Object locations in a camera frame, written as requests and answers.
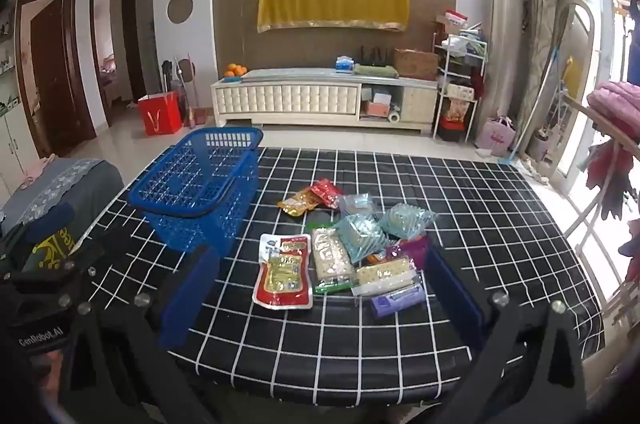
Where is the orange snack pouch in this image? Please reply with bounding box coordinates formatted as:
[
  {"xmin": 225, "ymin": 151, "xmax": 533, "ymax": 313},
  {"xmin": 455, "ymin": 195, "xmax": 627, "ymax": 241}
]
[{"xmin": 277, "ymin": 187, "xmax": 321, "ymax": 217}]

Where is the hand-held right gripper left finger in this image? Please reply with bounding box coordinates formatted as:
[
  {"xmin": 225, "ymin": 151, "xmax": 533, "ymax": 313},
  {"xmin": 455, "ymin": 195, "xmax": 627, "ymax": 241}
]
[{"xmin": 65, "ymin": 247, "xmax": 223, "ymax": 424}]

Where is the red garment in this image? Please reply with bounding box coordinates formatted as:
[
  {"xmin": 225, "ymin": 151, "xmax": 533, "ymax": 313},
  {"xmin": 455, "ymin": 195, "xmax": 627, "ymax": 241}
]
[{"xmin": 586, "ymin": 139, "xmax": 638, "ymax": 220}]

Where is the grey bucket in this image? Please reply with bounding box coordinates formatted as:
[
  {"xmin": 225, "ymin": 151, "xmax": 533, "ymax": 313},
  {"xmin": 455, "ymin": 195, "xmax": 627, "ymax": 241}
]
[{"xmin": 527, "ymin": 129, "xmax": 553, "ymax": 162}]

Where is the pink cloth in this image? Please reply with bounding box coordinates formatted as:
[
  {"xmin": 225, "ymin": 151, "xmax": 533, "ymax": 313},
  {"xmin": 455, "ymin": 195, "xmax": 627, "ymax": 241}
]
[{"xmin": 20, "ymin": 154, "xmax": 58, "ymax": 180}]

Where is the brown round wall decoration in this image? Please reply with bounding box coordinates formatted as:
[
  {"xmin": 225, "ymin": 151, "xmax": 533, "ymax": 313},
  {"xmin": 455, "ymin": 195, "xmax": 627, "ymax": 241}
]
[{"xmin": 166, "ymin": 0, "xmax": 195, "ymax": 24}]

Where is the pale purple snack packet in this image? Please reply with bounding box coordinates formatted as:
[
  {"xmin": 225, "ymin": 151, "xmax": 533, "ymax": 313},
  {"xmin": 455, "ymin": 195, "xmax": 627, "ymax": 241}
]
[{"xmin": 370, "ymin": 283, "xmax": 427, "ymax": 319}]

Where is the red and white snack pouch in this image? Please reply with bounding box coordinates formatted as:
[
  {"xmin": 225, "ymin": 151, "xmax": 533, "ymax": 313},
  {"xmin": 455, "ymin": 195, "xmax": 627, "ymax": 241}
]
[{"xmin": 251, "ymin": 233, "xmax": 315, "ymax": 310}]

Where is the clothes drying rack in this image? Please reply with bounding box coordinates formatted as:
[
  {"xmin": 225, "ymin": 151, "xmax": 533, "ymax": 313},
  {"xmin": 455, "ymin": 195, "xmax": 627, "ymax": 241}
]
[{"xmin": 550, "ymin": 0, "xmax": 640, "ymax": 330}]

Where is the green folded cloth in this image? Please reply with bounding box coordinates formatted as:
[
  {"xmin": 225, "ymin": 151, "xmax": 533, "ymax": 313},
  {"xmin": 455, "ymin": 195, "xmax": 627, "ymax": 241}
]
[{"xmin": 352, "ymin": 64, "xmax": 400, "ymax": 80}]

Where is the white green-edged cracker packet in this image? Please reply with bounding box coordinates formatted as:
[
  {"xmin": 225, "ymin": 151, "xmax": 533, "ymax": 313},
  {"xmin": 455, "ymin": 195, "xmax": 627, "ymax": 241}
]
[{"xmin": 310, "ymin": 227, "xmax": 357, "ymax": 295}]

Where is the dark wooden door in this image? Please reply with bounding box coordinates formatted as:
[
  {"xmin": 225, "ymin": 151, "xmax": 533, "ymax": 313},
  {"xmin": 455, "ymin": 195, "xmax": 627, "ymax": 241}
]
[{"xmin": 15, "ymin": 0, "xmax": 96, "ymax": 157}]

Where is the dark wooden door frame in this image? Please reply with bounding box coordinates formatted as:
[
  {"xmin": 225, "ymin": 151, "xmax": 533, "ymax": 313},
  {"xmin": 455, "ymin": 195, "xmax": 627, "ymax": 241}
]
[{"xmin": 90, "ymin": 0, "xmax": 146, "ymax": 127}]

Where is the cream TV cabinet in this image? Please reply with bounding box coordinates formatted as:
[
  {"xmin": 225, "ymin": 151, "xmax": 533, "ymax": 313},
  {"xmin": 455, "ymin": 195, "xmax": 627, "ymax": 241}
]
[{"xmin": 210, "ymin": 67, "xmax": 441, "ymax": 136}]

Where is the pink bag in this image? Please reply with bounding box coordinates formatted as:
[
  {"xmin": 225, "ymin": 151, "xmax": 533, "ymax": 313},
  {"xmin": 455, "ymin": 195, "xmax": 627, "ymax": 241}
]
[{"xmin": 475, "ymin": 115, "xmax": 517, "ymax": 157}]

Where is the red white box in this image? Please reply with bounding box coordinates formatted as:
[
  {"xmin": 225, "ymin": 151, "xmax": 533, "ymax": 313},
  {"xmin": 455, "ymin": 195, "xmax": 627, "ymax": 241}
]
[{"xmin": 432, "ymin": 9, "xmax": 471, "ymax": 35}]

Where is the black checked tablecloth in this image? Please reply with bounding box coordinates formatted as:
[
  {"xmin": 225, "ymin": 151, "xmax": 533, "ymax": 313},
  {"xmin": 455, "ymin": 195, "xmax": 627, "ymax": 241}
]
[{"xmin": 75, "ymin": 147, "xmax": 607, "ymax": 407}]

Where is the clear blue cookie packet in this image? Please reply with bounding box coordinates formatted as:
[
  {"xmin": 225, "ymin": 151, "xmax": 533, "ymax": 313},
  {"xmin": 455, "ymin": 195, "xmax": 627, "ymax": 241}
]
[{"xmin": 336, "ymin": 193, "xmax": 377, "ymax": 219}]

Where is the red gift bag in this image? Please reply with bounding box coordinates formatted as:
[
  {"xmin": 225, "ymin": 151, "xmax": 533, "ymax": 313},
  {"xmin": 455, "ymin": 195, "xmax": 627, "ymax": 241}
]
[{"xmin": 137, "ymin": 91, "xmax": 183, "ymax": 136}]

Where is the black box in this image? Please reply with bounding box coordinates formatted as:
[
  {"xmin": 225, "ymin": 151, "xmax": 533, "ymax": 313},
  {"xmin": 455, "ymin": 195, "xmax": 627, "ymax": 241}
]
[{"xmin": 437, "ymin": 123, "xmax": 468, "ymax": 142}]

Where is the standing air conditioner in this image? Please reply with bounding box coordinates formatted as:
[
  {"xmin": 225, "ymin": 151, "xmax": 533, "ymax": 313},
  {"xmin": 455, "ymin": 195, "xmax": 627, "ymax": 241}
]
[{"xmin": 482, "ymin": 0, "xmax": 526, "ymax": 145}]

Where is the cardboard box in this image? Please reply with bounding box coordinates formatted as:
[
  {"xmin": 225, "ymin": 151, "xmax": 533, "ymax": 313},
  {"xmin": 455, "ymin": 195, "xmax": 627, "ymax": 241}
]
[{"xmin": 392, "ymin": 48, "xmax": 441, "ymax": 81}]

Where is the blue plastic basket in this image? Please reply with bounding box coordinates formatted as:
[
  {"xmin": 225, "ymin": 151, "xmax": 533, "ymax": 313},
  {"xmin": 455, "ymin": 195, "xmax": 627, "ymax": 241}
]
[{"xmin": 127, "ymin": 127, "xmax": 265, "ymax": 257}]

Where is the dark cloth with yellow print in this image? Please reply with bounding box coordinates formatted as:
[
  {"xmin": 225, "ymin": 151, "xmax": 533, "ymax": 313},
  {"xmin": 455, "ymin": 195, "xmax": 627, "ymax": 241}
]
[{"xmin": 22, "ymin": 229, "xmax": 81, "ymax": 270}]

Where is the teal snack packet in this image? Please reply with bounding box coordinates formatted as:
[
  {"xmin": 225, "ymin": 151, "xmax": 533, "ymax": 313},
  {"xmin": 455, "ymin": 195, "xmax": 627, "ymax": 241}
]
[{"xmin": 334, "ymin": 213, "xmax": 396, "ymax": 266}]

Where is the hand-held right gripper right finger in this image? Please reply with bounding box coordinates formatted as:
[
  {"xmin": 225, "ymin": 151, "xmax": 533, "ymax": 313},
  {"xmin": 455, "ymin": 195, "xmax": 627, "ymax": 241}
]
[{"xmin": 424, "ymin": 247, "xmax": 588, "ymax": 424}]

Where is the black router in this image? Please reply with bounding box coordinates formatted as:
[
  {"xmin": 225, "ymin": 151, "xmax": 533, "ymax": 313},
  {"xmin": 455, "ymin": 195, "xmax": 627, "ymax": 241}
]
[{"xmin": 360, "ymin": 46, "xmax": 390, "ymax": 66}]

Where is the red yellow snack bag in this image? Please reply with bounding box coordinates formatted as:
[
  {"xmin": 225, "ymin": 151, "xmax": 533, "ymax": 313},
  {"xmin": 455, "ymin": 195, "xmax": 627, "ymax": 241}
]
[{"xmin": 442, "ymin": 99, "xmax": 473, "ymax": 125}]

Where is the pink quilt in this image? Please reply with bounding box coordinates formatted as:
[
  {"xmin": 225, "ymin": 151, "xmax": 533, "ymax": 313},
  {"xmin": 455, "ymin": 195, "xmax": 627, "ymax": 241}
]
[{"xmin": 586, "ymin": 79, "xmax": 640, "ymax": 125}]

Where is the dark snack packet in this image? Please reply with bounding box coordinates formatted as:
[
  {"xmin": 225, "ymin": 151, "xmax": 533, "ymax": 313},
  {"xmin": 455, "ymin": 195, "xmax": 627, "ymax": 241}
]
[{"xmin": 306, "ymin": 210, "xmax": 341, "ymax": 230}]

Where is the grey lace-trimmed cover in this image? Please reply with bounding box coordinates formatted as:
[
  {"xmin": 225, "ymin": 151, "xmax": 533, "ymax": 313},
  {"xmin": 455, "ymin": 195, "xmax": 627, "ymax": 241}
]
[{"xmin": 0, "ymin": 157, "xmax": 125, "ymax": 245}]

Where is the clear soda cracker packet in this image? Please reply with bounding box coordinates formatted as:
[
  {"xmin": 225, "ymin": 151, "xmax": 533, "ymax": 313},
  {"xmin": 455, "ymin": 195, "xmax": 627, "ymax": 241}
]
[{"xmin": 350, "ymin": 254, "xmax": 426, "ymax": 300}]

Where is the magenta snack packet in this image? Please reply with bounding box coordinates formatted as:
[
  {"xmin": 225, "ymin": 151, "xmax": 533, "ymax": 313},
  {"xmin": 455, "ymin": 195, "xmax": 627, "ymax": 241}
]
[{"xmin": 385, "ymin": 234, "xmax": 432, "ymax": 270}]

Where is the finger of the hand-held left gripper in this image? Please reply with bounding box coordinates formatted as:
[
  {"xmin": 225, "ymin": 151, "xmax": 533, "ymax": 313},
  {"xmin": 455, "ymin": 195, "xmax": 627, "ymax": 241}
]
[{"xmin": 0, "ymin": 203, "xmax": 77, "ymax": 265}]

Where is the patterned curtain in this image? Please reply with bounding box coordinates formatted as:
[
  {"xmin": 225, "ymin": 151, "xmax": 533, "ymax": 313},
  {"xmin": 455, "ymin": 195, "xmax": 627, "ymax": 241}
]
[{"xmin": 512, "ymin": 0, "xmax": 556, "ymax": 155}]

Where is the white shelf rack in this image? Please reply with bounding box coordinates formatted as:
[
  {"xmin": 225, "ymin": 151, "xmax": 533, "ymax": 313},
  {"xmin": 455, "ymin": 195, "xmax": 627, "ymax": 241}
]
[{"xmin": 432, "ymin": 32, "xmax": 488, "ymax": 142}]

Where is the white cabinet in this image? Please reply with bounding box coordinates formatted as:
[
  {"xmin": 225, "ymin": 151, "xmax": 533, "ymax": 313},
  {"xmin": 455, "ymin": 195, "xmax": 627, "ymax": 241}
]
[{"xmin": 0, "ymin": 102, "xmax": 38, "ymax": 200}]

